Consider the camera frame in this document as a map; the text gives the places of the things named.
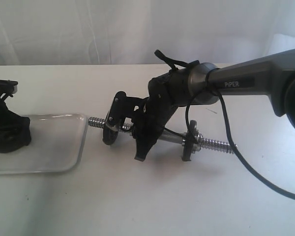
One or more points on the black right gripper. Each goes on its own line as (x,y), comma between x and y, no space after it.
(150,120)

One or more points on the chrome dumbbell bar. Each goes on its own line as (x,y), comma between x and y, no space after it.
(204,143)

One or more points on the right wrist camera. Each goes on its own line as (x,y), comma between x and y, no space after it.
(122,107)

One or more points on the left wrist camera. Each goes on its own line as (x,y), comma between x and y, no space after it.
(8,87)

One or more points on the black weight plate end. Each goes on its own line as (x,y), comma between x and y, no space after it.
(110,134)

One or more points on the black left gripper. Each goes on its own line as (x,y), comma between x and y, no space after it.
(17,136)

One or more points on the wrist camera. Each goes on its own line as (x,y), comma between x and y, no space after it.
(122,107)
(8,87)

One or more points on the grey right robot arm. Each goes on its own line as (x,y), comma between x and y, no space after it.
(200,84)

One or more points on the white curtain backdrop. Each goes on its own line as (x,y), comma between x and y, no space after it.
(55,32)

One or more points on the white plastic tray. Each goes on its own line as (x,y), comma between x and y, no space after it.
(57,142)

